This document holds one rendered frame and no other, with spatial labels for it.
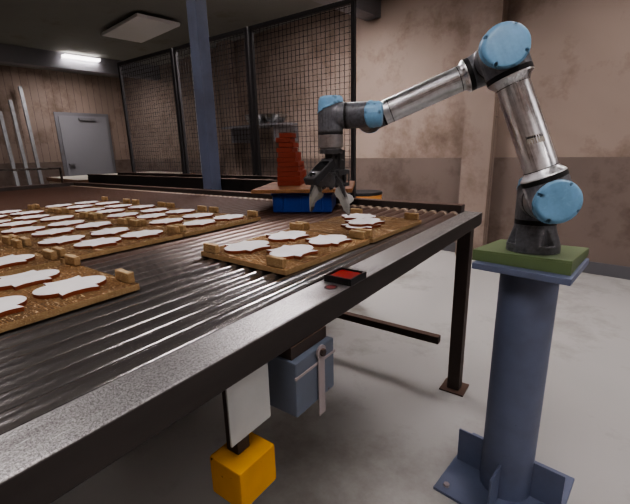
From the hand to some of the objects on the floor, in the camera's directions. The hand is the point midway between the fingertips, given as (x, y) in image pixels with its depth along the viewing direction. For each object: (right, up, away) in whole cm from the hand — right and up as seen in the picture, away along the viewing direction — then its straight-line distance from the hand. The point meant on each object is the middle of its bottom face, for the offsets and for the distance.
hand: (327, 214), depth 125 cm
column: (+66, -99, +22) cm, 121 cm away
